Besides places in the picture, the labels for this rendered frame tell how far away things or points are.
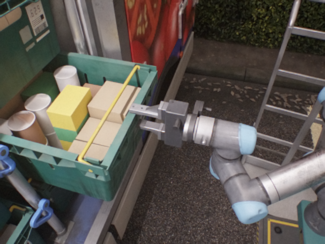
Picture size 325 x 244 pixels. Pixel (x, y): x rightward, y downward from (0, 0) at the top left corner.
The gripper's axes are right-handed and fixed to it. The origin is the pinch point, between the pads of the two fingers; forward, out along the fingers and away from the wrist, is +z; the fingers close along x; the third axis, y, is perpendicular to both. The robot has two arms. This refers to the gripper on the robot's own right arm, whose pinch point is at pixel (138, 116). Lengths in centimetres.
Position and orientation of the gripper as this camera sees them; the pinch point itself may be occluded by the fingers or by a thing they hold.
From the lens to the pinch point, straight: 68.9
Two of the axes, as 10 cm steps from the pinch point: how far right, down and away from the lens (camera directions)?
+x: -0.1, 6.8, 7.3
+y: -2.7, 7.0, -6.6
